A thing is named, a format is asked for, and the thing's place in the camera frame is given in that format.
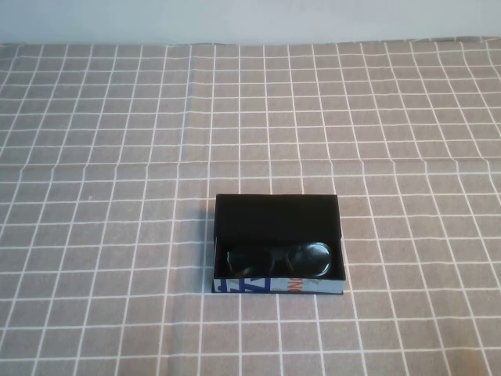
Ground black-framed glasses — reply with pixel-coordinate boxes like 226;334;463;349
225;240;332;278

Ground black printed glasses case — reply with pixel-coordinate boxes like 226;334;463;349
211;193;347;295

